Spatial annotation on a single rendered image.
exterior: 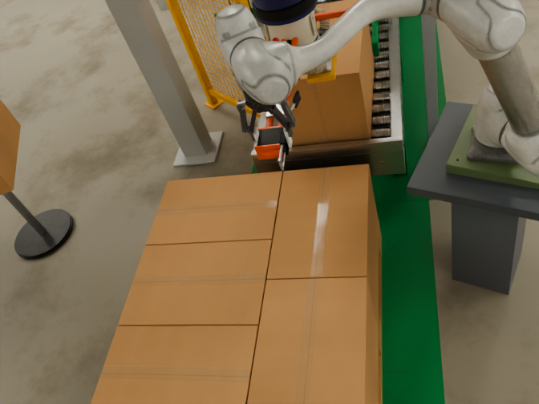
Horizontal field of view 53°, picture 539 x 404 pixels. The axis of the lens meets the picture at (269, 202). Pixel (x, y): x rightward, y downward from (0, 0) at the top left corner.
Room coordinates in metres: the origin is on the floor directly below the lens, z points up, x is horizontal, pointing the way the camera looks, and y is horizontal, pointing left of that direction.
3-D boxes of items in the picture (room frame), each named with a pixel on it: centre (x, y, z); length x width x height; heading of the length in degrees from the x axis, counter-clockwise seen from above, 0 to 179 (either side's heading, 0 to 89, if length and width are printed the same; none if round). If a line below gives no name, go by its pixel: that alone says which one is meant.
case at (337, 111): (2.14, -0.48, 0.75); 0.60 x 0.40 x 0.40; 155
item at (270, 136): (1.19, -0.07, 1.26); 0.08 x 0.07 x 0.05; 157
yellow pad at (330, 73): (1.71, -0.39, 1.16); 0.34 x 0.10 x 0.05; 157
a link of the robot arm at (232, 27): (1.18, -0.08, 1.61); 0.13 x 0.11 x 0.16; 4
